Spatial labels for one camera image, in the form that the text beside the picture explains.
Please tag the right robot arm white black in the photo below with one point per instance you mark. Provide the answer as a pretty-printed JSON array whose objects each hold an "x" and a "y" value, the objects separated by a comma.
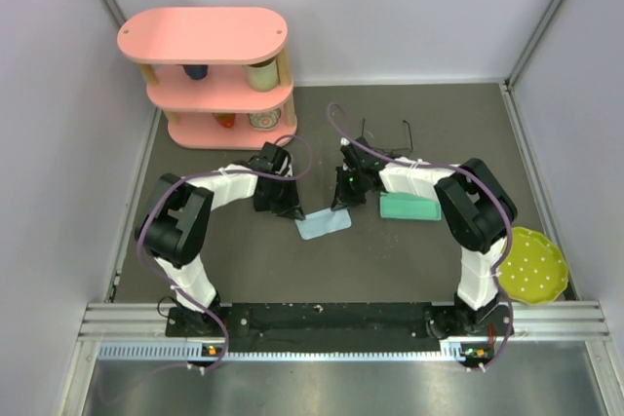
[{"x": 477, "y": 210}]

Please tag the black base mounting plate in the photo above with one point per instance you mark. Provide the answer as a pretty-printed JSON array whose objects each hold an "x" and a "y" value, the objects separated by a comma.
[{"x": 355, "y": 327}]

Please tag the dark blue cup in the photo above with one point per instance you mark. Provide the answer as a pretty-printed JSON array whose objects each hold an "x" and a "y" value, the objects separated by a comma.
[{"x": 196, "y": 72}]

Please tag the blue grey glasses case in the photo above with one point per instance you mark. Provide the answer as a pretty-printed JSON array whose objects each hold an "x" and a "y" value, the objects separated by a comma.
[{"x": 409, "y": 207}]

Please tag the patterned ceramic bowl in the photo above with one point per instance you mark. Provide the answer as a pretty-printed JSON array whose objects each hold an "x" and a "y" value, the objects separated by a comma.
[{"x": 265, "y": 121}]

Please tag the thin black wire eyeglasses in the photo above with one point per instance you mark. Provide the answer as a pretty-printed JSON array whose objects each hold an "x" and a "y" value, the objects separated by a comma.
[{"x": 406, "y": 147}]

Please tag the aluminium rail with cable duct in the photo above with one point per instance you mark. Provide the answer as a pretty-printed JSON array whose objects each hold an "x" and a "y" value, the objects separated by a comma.
[{"x": 145, "y": 332}]

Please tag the cream cylindrical jar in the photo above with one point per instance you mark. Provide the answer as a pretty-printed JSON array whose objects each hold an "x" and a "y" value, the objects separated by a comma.
[{"x": 263, "y": 76}]

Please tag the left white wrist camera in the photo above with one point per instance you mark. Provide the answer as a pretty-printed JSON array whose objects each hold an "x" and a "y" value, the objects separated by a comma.
[{"x": 286, "y": 169}]

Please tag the yellow green dotted plate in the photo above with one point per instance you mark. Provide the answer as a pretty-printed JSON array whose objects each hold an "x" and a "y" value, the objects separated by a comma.
[{"x": 535, "y": 271}]

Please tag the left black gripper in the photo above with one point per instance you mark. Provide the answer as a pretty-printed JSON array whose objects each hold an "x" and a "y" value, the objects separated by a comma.
[{"x": 292, "y": 201}]

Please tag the orange red small cup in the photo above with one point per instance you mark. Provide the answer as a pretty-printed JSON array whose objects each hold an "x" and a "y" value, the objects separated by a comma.
[{"x": 225, "y": 120}]

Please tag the pink three-tier wooden shelf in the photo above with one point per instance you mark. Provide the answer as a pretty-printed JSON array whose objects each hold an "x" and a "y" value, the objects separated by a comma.
[{"x": 161, "y": 40}]

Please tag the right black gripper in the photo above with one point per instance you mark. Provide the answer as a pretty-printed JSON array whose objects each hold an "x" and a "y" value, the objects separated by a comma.
[{"x": 343, "y": 198}]

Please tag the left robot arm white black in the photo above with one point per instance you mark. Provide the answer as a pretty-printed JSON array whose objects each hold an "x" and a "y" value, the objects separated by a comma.
[{"x": 173, "y": 226}]

